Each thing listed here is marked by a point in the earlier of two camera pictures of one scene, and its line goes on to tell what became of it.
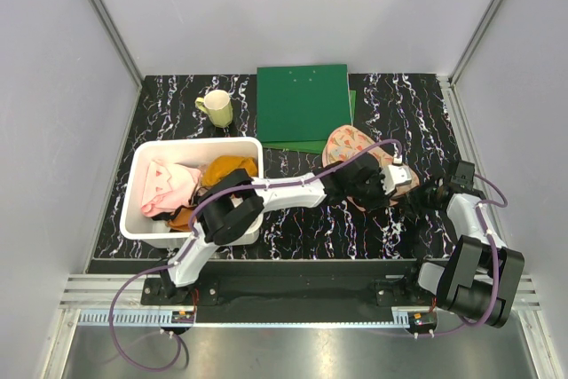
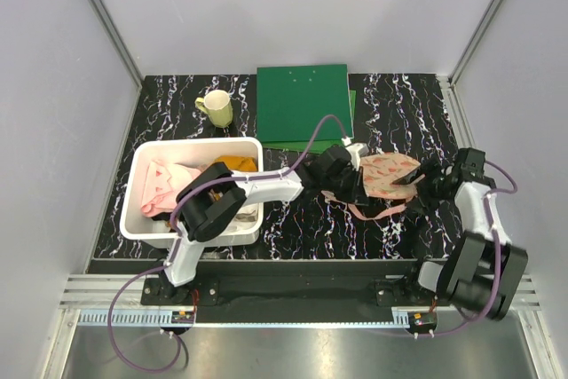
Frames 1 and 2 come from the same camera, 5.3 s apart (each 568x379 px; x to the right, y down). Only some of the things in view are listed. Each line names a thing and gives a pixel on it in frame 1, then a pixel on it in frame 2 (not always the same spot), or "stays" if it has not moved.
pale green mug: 218,106 stays
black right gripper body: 422,198 to 433,184
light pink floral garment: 167,187 stays
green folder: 299,106 stays
